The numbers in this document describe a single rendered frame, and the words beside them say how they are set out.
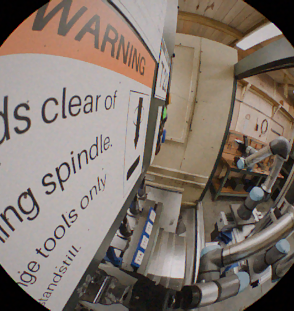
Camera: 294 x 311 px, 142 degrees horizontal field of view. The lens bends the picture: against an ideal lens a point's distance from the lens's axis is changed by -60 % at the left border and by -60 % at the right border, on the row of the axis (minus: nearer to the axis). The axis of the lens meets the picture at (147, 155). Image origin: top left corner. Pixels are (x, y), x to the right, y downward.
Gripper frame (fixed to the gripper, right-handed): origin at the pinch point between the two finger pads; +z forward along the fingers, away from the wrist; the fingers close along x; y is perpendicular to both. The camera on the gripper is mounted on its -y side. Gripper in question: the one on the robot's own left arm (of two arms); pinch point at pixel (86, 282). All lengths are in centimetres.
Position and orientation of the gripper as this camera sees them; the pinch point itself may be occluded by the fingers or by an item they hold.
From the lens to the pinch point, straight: 26.6
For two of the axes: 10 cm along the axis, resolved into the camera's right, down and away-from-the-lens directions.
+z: -9.8, -2.0, 0.6
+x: 1.4, -4.1, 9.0
